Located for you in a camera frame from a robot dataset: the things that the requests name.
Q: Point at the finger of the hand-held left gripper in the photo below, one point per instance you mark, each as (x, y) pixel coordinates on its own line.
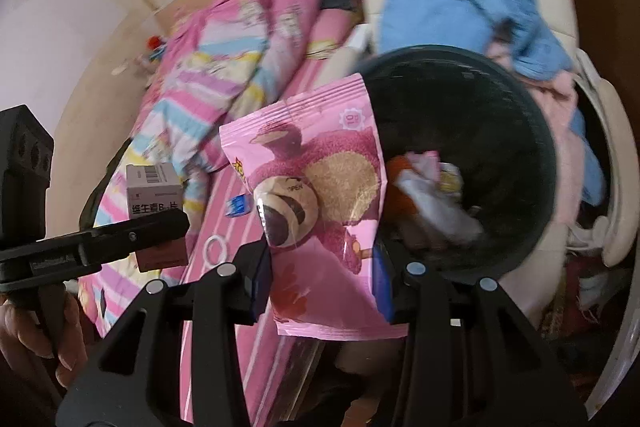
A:
(150, 229)

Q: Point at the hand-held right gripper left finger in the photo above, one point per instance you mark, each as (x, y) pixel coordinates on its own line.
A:
(260, 277)

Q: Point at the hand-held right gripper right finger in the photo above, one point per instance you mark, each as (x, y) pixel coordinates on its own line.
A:
(397, 292)

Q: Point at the small white medicine box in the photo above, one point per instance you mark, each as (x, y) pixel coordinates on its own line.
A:
(155, 192)

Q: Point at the white paper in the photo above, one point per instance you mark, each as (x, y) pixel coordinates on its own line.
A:
(435, 202)

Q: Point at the orange foam net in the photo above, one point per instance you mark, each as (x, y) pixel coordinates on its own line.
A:
(397, 167)

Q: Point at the white rag with pink edge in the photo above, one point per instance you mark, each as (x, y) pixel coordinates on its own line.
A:
(425, 162)

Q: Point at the pink bear snack packet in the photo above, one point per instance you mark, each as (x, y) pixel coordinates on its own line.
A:
(320, 157)

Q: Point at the black round bin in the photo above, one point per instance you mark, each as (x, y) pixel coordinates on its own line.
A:
(525, 157)

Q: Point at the person's left hand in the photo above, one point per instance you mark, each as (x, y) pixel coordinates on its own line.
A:
(20, 327)

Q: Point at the small blue packet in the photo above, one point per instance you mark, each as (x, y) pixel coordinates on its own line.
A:
(237, 207)

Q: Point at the pink striped bed sheet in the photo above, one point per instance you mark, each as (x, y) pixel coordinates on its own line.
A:
(220, 197)

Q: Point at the small red object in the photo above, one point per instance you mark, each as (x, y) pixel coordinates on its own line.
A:
(155, 42)

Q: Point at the pink striped printed quilt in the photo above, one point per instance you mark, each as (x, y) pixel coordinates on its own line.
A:
(210, 57)

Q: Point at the pale pink clothing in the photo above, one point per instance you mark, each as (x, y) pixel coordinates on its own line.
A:
(560, 107)

